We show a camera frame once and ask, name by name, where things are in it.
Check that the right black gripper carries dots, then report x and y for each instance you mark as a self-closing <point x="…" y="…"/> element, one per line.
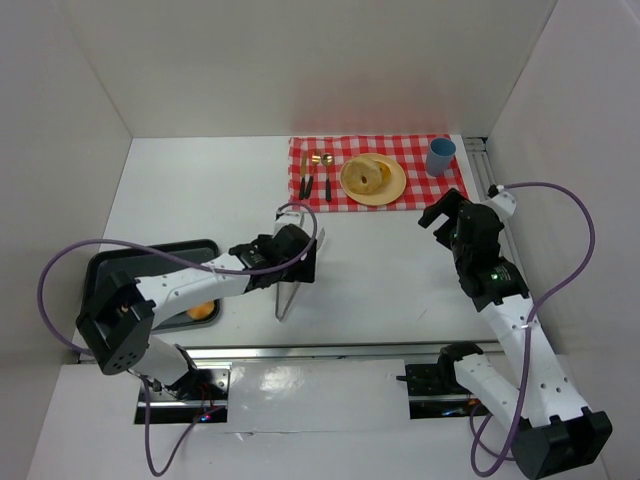
<point x="447" y="212"/>

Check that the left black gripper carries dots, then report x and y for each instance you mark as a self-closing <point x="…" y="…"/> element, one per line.
<point x="306" y="265"/>

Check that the metal tongs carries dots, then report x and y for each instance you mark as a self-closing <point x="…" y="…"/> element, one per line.
<point x="287" y="290"/>

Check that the orange glazed donut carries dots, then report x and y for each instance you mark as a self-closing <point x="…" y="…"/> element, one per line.
<point x="385" y="172"/>

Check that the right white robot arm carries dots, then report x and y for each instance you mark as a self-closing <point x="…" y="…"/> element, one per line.
<point x="550" y="427"/>

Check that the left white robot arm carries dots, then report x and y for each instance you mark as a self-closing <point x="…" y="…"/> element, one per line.
<point x="118" y="321"/>

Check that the blue cup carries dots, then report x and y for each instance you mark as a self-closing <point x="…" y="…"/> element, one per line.
<point x="439" y="156"/>

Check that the yellow plate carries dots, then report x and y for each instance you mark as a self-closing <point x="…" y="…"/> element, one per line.
<point x="387" y="193"/>

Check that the red checkered cloth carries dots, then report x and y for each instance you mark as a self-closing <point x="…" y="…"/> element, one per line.
<point x="409" y="151"/>

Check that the round golden bun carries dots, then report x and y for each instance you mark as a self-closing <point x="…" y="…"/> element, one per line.
<point x="202" y="312"/>

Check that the black baking tray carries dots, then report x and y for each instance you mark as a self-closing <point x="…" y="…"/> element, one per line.
<point x="137" y="263"/>

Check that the metal rail right side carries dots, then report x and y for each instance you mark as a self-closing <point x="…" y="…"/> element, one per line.
<point x="482" y="172"/>

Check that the metal rail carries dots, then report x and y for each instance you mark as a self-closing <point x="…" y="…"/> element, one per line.
<point x="201" y="354"/>
<point x="482" y="172"/>

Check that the black handled knife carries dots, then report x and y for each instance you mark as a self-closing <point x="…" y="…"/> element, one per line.
<point x="303" y="176"/>

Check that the black handled fork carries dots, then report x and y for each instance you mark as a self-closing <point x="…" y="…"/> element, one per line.
<point x="314" y="161"/>

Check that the black handled spoon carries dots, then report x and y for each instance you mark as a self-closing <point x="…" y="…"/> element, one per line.
<point x="327" y="161"/>

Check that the metal rail front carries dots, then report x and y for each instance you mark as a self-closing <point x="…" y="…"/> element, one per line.
<point x="201" y="354"/>

